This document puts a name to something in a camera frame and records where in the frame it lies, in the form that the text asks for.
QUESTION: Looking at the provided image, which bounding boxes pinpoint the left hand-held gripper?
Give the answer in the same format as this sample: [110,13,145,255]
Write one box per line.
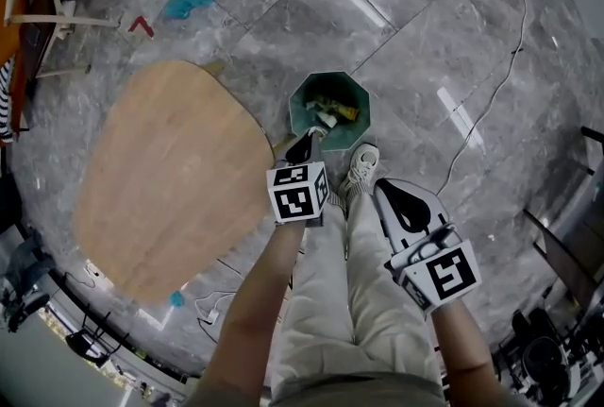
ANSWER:
[265,128,330,228]

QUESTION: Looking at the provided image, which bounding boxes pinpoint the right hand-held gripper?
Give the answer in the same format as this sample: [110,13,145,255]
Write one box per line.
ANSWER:
[372,178,483,314]

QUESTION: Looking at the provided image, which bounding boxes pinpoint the green waste bin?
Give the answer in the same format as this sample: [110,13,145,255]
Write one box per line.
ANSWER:
[288,71,373,154]

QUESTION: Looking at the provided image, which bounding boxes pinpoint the yellow snack wrapper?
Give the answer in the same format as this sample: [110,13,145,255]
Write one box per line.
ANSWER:
[318,97,361,122]

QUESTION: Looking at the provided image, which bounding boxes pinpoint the person's left forearm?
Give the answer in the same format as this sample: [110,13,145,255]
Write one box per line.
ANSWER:
[197,220,308,407]

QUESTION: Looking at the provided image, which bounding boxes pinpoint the person's right forearm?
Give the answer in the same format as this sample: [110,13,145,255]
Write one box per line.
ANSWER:
[428,300,501,406]

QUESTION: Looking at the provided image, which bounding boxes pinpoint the oval wooden table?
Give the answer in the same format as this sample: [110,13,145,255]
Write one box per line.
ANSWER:
[72,59,276,306]

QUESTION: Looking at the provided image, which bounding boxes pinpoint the person's beige trousers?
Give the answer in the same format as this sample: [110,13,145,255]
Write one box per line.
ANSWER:
[271,187,447,401]

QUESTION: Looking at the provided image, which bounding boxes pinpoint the person's grey shirt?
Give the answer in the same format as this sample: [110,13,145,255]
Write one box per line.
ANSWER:
[183,371,534,407]

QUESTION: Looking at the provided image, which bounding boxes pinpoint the red tape corner mark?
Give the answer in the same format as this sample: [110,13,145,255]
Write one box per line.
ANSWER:
[126,15,156,40]

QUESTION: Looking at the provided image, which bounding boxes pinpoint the white tape corner mark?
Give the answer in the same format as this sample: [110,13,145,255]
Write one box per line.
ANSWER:
[138,281,190,331]

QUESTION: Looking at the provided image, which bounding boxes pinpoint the dark chair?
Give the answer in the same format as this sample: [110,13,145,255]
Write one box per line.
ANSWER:
[64,310,131,368]

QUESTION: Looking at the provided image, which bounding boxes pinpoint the black white striped blanket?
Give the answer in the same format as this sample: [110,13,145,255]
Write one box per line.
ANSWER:
[0,58,15,146]

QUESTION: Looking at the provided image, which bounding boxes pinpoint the right hand-held gripper camera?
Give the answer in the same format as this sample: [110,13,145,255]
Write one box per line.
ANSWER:
[410,225,463,263]

